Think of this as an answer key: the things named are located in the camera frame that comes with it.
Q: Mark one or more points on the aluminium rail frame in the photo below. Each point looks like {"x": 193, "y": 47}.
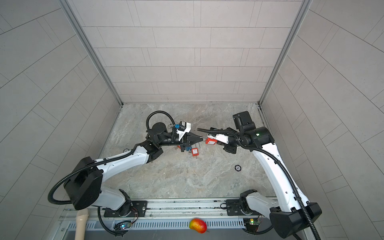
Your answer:
{"x": 164, "y": 214}

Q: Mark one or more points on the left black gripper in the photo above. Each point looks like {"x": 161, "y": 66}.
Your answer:
{"x": 186, "y": 140}

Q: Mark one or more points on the right circuit board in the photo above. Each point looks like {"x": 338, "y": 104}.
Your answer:
{"x": 251, "y": 225}

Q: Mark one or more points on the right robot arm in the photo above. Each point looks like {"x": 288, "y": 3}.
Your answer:
{"x": 293, "y": 211}

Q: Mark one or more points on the mango fruit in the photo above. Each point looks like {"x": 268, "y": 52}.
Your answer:
{"x": 198, "y": 225}

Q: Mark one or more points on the beige wooden handle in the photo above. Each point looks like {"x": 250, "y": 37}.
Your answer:
{"x": 81, "y": 222}

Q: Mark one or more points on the red padlock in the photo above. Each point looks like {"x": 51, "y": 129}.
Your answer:
{"x": 195, "y": 152}
{"x": 210, "y": 141}

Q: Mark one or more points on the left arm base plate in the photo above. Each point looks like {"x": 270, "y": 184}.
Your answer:
{"x": 136, "y": 209}

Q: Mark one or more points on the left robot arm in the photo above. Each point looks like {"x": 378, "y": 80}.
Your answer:
{"x": 86, "y": 188}

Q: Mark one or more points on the circuit board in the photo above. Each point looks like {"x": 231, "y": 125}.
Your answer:
{"x": 251, "y": 225}
{"x": 123, "y": 226}

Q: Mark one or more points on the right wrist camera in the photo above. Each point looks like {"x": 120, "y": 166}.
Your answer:
{"x": 220, "y": 138}

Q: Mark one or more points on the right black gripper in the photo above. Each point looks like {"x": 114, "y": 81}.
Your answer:
{"x": 231, "y": 149}

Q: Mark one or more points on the left circuit board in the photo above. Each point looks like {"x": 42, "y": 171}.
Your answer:
{"x": 123, "y": 226}

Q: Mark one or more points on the black ring marker right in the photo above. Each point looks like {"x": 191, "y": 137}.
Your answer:
{"x": 238, "y": 168}

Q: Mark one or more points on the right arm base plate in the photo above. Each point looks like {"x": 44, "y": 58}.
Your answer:
{"x": 234, "y": 208}

